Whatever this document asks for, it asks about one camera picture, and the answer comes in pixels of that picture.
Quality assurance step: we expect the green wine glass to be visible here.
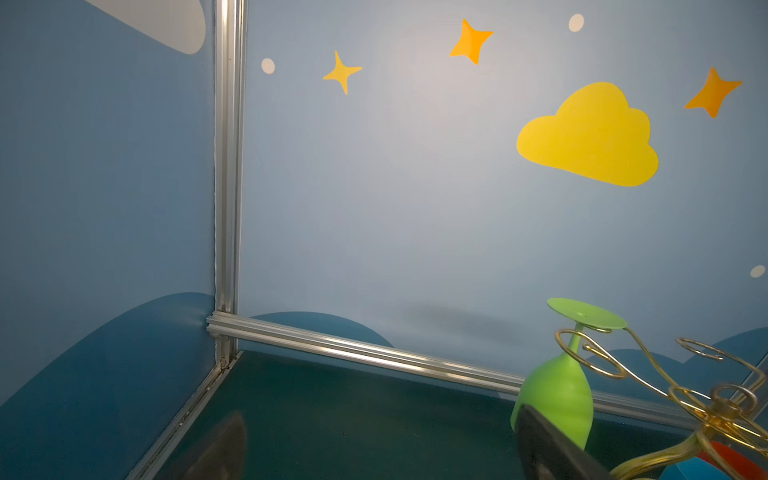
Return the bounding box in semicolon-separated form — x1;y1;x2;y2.
510;298;627;448

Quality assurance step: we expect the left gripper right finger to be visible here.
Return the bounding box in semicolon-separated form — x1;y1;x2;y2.
515;404;613;480

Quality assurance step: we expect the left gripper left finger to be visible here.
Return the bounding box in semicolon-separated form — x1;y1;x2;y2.
157;412;247;480

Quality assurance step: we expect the blue wine glass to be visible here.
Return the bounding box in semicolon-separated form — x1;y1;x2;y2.
659;457;730;480

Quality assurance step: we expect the gold wire glass rack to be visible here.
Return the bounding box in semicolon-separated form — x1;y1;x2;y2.
555;328;767;479

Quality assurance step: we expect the red wine glass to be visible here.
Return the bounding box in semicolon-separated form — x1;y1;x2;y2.
711;441;767;480

